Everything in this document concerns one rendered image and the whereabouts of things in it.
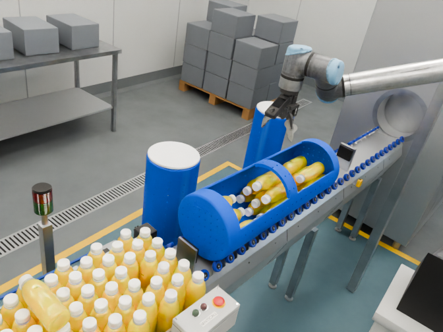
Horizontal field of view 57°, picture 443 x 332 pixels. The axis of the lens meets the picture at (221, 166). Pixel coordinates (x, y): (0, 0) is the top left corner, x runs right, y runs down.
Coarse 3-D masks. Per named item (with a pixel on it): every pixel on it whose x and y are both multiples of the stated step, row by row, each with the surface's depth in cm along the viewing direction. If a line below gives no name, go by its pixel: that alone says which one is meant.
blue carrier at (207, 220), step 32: (288, 160) 223; (320, 160) 214; (192, 192) 159; (224, 192) 186; (288, 192) 176; (320, 192) 207; (192, 224) 161; (224, 224) 149; (256, 224) 161; (224, 256) 155
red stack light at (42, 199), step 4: (32, 192) 136; (48, 192) 137; (52, 192) 140; (32, 196) 137; (36, 196) 136; (40, 196) 136; (44, 196) 136; (48, 196) 138; (52, 196) 140; (36, 200) 137; (40, 200) 137; (44, 200) 137; (48, 200) 138
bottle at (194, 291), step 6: (192, 282) 138; (204, 282) 139; (186, 288) 140; (192, 288) 137; (198, 288) 137; (204, 288) 139; (186, 294) 140; (192, 294) 137; (198, 294) 137; (204, 294) 140; (186, 300) 141; (192, 300) 139; (186, 306) 142
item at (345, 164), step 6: (342, 144) 248; (342, 150) 247; (348, 150) 244; (354, 150) 244; (342, 156) 248; (348, 156) 246; (342, 162) 251; (348, 162) 248; (342, 168) 252; (348, 168) 250
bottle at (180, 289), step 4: (168, 284) 137; (172, 284) 134; (184, 284) 137; (168, 288) 136; (172, 288) 135; (176, 288) 134; (180, 288) 135; (184, 288) 136; (180, 292) 135; (184, 292) 136; (180, 296) 135; (184, 296) 137; (180, 300) 136; (184, 300) 139; (180, 304) 138; (180, 308) 139; (180, 312) 140
